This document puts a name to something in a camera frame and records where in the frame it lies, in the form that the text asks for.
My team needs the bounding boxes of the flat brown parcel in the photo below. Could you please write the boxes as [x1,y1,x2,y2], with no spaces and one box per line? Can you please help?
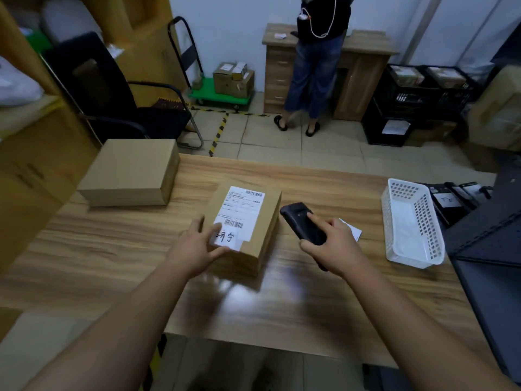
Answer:
[0,95,64,139]

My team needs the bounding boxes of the red striped cardboard box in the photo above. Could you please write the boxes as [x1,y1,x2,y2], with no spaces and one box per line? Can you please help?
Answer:
[202,182,283,278]

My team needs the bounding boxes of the pile of translucent backing papers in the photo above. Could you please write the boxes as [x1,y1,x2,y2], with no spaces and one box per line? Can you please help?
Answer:
[390,199,428,263]

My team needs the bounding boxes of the black office chair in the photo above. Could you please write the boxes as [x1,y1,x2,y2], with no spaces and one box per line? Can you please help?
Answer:
[40,31,204,150]

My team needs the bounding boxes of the black plastic crates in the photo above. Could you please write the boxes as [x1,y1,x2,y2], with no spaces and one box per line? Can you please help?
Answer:
[362,99,414,148]

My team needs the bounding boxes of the person's right forearm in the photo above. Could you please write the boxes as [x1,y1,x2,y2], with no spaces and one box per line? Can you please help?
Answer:
[344,264,518,391]

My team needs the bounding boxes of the dark metal shelf rack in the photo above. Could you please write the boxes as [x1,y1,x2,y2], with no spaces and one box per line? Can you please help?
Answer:
[442,158,521,383]

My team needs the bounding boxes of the person's right hand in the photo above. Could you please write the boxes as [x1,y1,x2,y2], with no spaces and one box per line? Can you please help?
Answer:
[299,212,369,280]

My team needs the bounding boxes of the stack of white stickers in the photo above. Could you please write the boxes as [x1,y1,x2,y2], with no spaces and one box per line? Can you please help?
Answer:
[339,218,363,242]

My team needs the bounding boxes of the black handheld scanner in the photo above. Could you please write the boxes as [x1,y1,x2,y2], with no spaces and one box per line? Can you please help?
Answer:
[279,202,329,272]

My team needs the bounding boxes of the knotted white plastic bag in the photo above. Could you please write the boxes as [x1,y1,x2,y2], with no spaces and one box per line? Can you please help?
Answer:
[0,56,45,107]

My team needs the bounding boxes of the medium taped cardboard box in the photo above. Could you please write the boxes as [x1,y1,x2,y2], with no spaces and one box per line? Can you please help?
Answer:
[213,71,255,99]

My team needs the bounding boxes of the small green packet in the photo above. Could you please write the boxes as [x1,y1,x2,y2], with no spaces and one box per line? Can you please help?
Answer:
[22,30,54,53]

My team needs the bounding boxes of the grey soft parcel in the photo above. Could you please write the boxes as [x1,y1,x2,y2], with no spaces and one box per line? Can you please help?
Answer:
[40,0,103,45]

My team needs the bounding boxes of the white standing air conditioner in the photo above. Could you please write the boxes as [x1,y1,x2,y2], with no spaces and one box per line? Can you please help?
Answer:
[406,0,521,68]

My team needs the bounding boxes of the person's left forearm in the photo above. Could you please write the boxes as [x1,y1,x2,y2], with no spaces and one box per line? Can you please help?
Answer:
[24,260,196,391]

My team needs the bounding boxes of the labelled flat cardboard box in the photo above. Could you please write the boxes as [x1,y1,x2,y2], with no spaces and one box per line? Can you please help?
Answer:
[426,67,467,89]

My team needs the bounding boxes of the white perforated plastic tray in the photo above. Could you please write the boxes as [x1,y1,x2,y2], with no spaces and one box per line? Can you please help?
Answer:
[381,178,446,269]

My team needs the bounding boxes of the stack of large cardboard boxes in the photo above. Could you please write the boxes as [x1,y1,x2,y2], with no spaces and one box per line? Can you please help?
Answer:
[0,0,188,343]

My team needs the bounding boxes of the green platform trolley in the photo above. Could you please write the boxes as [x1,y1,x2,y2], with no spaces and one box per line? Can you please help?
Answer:
[168,16,255,112]

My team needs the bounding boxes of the large plain cardboard box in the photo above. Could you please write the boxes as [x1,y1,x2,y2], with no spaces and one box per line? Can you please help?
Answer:
[77,138,181,207]

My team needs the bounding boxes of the person's left hand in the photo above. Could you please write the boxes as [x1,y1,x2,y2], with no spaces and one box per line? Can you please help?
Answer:
[164,215,232,280]

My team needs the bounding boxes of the black scanners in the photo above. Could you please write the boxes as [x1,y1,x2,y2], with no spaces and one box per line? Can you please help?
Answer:
[427,185,471,226]

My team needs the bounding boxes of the wooden drawer desk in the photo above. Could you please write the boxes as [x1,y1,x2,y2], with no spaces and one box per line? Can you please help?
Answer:
[262,23,399,122]

